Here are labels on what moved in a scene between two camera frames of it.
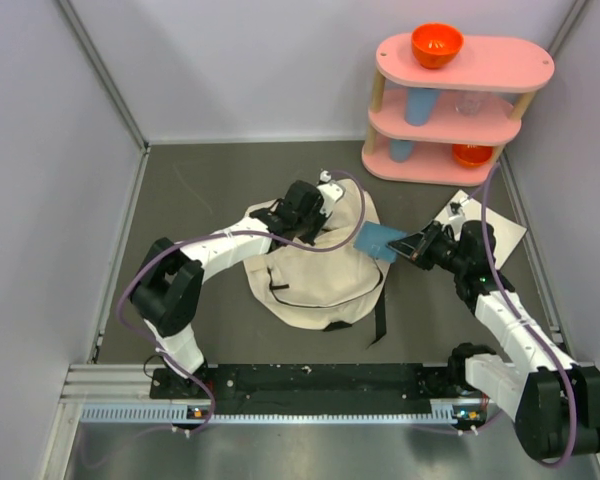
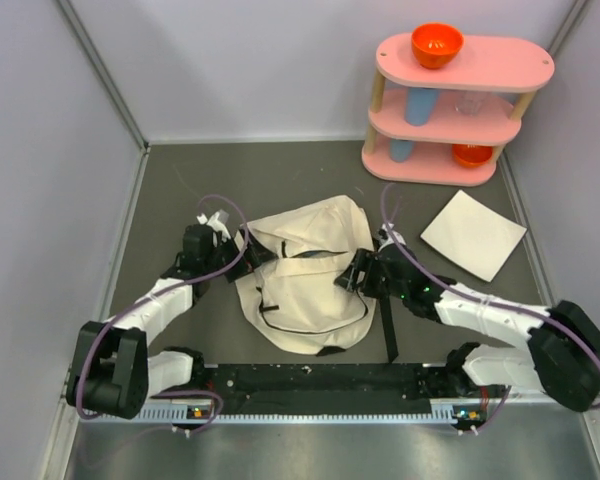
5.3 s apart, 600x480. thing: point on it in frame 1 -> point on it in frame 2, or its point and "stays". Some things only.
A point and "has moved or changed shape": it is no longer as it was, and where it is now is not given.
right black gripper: (412, 245) -> (366, 260)
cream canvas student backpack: (326, 291) has moved or changed shape
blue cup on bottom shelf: (400, 150) stays
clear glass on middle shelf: (468, 103) stays
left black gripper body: (307, 225) -> (221, 253)
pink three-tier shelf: (450, 125) stays
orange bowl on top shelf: (435, 44) stays
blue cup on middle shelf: (420, 105) stays
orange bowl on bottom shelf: (472, 155) stays
